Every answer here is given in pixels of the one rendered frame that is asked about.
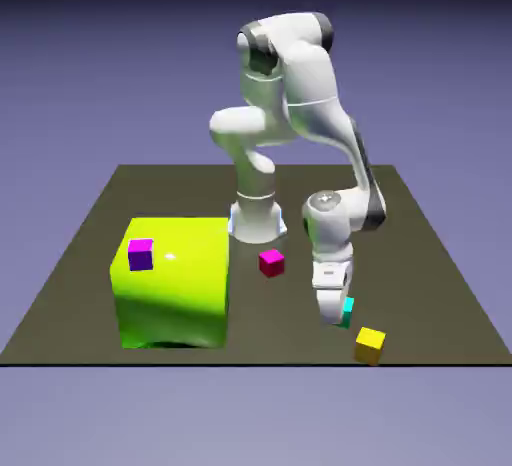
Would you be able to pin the small pink cube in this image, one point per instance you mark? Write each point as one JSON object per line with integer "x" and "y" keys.
{"x": 271, "y": 264}

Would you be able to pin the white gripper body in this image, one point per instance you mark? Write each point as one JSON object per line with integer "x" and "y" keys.
{"x": 330, "y": 302}

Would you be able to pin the small cyan cube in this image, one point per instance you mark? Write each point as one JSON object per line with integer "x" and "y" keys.
{"x": 347, "y": 312}

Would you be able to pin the small purple cube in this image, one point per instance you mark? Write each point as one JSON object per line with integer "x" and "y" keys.
{"x": 140, "y": 258}

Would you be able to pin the small yellow cube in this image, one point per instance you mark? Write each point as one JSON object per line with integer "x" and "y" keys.
{"x": 370, "y": 345}

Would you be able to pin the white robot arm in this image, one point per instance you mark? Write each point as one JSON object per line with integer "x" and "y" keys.
{"x": 312, "y": 82}

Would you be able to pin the large lime green box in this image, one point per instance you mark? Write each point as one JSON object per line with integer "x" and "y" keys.
{"x": 172, "y": 294}

